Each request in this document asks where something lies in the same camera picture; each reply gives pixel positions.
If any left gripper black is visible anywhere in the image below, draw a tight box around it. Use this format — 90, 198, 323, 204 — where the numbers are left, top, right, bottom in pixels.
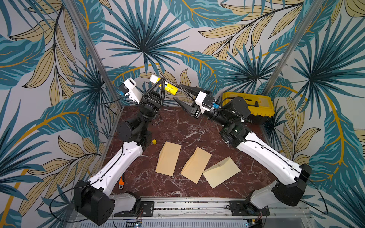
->
136, 77, 166, 132

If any yellow glue stick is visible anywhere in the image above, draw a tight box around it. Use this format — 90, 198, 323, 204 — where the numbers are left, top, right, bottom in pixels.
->
149, 74, 178, 95

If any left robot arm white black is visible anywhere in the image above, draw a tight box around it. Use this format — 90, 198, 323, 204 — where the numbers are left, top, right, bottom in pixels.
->
74, 75, 166, 225

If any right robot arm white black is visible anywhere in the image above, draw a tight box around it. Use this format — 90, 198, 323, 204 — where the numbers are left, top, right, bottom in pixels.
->
174, 84, 312, 211

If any left manila envelope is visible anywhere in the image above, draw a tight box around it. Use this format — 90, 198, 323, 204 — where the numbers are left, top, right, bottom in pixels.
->
156, 142, 182, 176

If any middle manila envelope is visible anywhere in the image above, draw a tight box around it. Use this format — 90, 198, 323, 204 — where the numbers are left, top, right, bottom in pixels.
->
181, 147, 212, 184

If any right open manila envelope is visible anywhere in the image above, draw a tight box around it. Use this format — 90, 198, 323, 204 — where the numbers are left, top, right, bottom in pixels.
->
202, 157, 240, 189

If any yellow black toolbox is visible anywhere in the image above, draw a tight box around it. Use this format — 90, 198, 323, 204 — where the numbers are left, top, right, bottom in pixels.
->
222, 92, 275, 124

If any orange adjustable wrench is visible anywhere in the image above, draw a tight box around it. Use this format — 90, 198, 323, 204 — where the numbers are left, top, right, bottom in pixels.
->
118, 176, 125, 190

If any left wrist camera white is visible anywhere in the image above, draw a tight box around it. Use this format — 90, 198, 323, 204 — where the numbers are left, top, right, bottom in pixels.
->
118, 78, 142, 103

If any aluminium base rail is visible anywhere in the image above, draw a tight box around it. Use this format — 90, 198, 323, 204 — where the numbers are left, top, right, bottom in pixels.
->
66, 196, 317, 228

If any left aluminium corner post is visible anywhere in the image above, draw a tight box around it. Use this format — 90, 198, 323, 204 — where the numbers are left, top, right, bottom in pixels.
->
64, 0, 120, 100

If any aluminium corner post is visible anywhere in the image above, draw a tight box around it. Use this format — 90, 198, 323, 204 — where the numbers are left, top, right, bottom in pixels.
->
261, 0, 324, 96
64, 0, 120, 100

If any right aluminium corner post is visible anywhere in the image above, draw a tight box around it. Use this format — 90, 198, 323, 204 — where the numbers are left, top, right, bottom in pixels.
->
261, 0, 324, 96

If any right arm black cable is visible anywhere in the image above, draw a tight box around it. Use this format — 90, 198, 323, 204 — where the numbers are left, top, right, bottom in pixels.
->
299, 173, 329, 215

